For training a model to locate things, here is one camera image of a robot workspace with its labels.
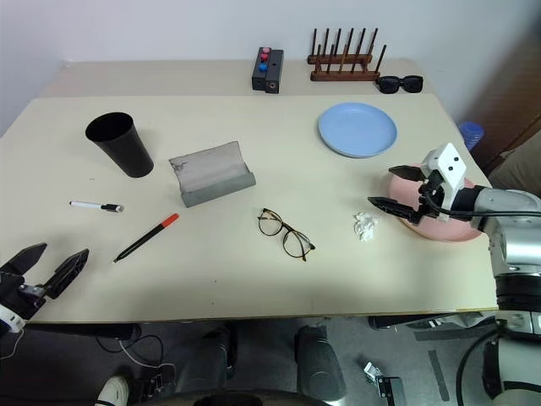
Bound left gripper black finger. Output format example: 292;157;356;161
43;248;91;300
0;243;48;279

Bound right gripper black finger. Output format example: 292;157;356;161
388;165;426;184
367;196;424;225

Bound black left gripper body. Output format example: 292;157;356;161
0;272;47;321

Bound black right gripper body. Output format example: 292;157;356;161
416;167;450;220

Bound blue plate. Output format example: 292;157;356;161
317;101;399;159

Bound white marker with black cap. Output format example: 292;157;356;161
68;200;125;213

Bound black pen with red cap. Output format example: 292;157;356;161
112;212;180;264

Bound tortoiseshell eyeglasses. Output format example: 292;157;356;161
257;207;317;263

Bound grey glasses case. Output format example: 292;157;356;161
168;140;258;209

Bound crumpled white tissue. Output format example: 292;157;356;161
352;211;379;243

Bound pink plate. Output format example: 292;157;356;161
388;173;483;244

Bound blue ribbed round object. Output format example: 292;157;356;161
458;121;484;151

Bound person in brown garment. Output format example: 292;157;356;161
488;139;541;194

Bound black sunglasses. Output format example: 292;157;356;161
375;74;424;95

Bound brown wooden peg rack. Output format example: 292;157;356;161
306;27;387;83

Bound silver device under table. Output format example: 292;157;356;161
368;311;500;335

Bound white shoe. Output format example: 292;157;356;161
97;375;130;406

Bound black plastic cup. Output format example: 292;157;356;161
85;111;155;179

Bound dark rounded robot foot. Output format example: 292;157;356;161
294;324;347;401
172;324;238;394

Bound black box with round socket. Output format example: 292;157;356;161
264;48;285;95

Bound black box with coloured buttons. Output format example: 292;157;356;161
251;47;274;91

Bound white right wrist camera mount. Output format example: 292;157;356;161
421;142;468;223

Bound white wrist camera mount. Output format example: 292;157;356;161
421;142;468;223
0;302;27;337

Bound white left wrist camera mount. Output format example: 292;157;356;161
0;302;27;337

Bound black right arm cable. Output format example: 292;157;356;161
424;189;541;222

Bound white floor cable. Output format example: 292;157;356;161
118;337;172;370

